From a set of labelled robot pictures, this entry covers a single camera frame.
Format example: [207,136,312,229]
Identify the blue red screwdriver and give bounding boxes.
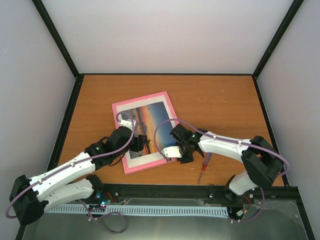
[198,153,212,184]

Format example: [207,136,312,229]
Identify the black cage frame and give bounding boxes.
[14,0,317,240]

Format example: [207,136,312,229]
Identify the pink photo frame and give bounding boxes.
[111,91,177,175]

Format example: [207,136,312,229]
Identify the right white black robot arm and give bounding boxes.
[162,124,284,203]

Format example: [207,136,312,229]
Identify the light blue cable duct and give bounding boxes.
[48,204,228,218]

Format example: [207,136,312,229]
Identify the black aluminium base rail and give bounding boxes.
[74,183,300,207]

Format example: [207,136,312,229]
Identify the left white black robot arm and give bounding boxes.
[5,126,150,225]

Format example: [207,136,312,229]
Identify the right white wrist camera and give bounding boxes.
[161,146,182,160]

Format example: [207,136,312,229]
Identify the grey metal front plate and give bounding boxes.
[23,198,313,240]

